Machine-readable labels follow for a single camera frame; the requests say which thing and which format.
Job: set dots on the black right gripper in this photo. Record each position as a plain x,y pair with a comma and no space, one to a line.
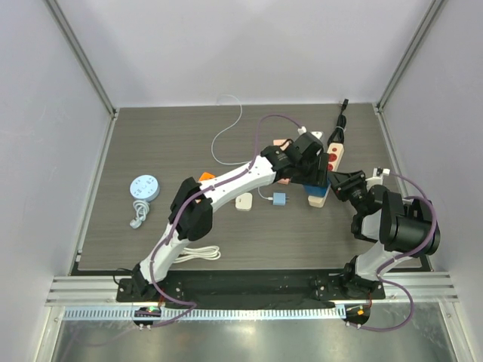
348,182

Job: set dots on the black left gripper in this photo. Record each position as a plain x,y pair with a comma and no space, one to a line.
317,176

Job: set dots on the blue cube adapter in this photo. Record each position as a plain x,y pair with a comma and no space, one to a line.
316,191

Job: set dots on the light blue charger plug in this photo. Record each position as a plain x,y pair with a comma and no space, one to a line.
279,199

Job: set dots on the tan cube socket adapter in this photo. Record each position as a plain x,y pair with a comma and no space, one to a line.
278,142

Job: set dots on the white plug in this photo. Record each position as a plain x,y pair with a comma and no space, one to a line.
244,202

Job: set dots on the orange power strip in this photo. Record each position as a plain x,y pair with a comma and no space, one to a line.
206,176

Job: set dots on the round light blue socket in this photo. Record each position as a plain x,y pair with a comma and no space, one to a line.
145,188

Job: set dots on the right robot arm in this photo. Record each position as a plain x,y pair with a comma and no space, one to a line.
400,228

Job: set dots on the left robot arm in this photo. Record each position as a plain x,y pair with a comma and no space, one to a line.
302,161

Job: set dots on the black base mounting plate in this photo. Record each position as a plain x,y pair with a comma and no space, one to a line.
212,288

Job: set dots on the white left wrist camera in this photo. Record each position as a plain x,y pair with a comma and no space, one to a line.
317,134

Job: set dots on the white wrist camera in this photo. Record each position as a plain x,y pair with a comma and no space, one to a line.
380,173
317,134

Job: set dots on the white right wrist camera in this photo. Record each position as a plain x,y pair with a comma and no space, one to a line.
380,173

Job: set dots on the right aluminium frame post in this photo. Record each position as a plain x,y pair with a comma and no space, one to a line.
424,26

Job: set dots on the aluminium frame post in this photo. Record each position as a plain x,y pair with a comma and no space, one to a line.
424,26
76,48

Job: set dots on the aluminium front rail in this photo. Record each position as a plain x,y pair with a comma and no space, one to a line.
102,290

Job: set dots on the white slotted cable duct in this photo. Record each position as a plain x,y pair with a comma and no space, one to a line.
138,314

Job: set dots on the left aluminium frame post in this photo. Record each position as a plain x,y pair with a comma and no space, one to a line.
76,48

